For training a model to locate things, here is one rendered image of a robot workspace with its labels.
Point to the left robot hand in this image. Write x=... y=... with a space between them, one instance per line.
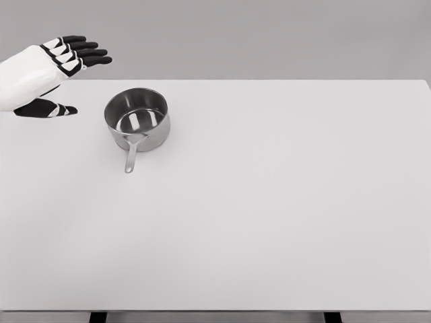
x=30 y=72

